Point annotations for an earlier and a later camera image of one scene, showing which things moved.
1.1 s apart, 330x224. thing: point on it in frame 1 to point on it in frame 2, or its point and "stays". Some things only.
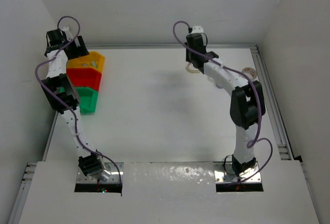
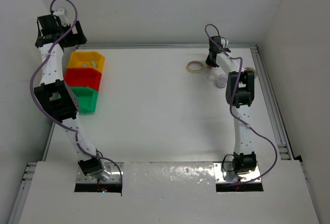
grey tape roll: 250,72 stays
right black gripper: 188,58 to 210,62
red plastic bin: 86,77 stays
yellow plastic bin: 94,60 stays
